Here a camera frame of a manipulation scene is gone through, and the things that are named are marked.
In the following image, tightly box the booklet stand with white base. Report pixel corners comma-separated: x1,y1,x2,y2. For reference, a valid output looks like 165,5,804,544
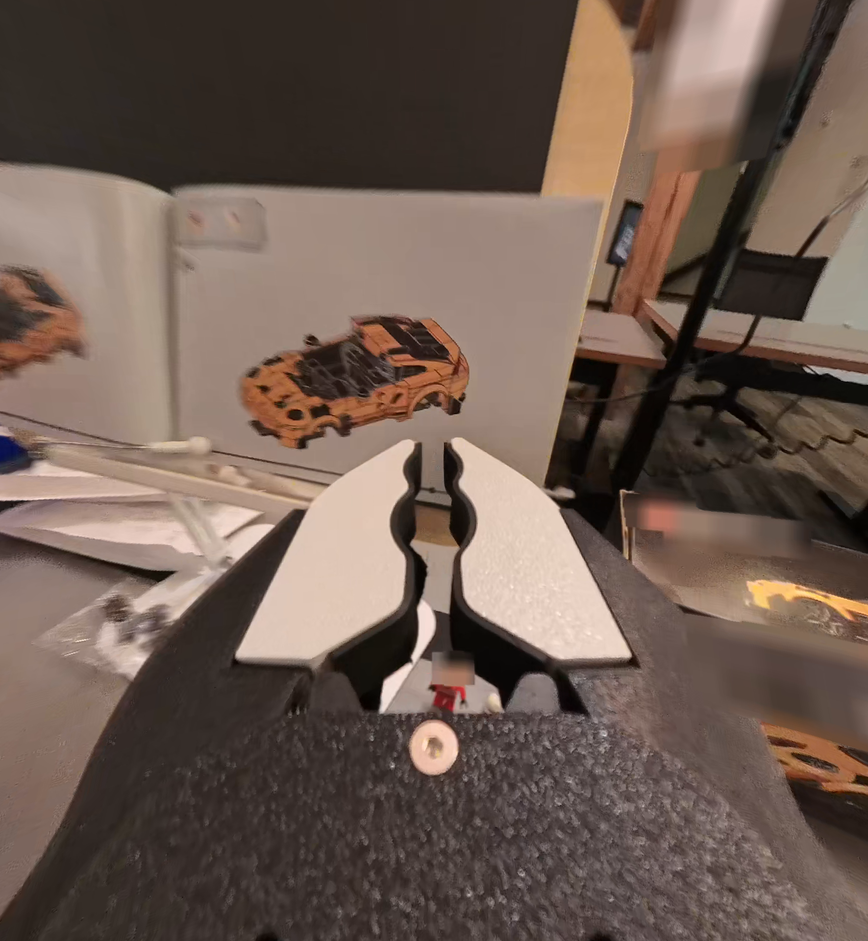
33,0,635,716

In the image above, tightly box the black floor stand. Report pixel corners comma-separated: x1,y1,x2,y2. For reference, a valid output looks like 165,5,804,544
610,0,857,508

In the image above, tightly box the lego set box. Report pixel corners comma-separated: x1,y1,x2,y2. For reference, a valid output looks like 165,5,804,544
618,489,868,818

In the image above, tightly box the instruction booklet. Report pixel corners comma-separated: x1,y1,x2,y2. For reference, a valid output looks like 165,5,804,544
0,158,605,490

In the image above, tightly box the black desk-mounted box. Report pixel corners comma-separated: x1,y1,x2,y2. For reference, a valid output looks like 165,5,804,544
717,248,830,322

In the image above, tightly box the black office chair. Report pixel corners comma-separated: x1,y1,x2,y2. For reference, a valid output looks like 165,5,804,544
687,382,776,446

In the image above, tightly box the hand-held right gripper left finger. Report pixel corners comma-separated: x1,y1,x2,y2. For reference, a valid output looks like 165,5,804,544
235,439,429,670

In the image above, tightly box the small wall screen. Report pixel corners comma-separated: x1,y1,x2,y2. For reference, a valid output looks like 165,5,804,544
606,198,644,266

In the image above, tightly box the clear plastic parts bag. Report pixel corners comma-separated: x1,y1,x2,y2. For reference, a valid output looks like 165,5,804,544
33,570,210,679

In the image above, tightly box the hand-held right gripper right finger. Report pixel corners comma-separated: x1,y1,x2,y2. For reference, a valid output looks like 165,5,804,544
445,437,635,670

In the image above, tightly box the black flat panel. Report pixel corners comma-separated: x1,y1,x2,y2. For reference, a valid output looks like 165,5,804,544
0,0,582,196

